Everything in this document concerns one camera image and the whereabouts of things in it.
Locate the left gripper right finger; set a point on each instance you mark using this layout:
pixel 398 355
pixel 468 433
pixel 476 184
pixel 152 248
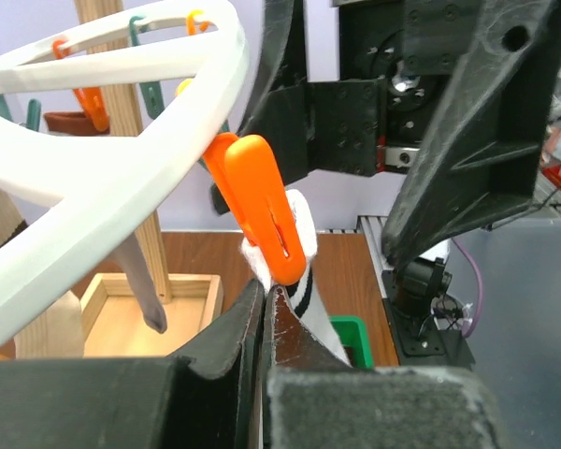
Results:
pixel 313 400

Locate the green plastic bin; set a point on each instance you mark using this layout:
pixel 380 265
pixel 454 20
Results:
pixel 353 336

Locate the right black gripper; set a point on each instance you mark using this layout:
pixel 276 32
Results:
pixel 479 157

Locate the grey sock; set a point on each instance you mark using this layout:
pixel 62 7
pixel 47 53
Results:
pixel 130 258

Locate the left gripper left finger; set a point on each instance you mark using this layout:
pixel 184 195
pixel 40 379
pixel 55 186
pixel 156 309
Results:
pixel 200 396

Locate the white round clip hanger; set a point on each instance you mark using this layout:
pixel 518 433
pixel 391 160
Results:
pixel 98 191

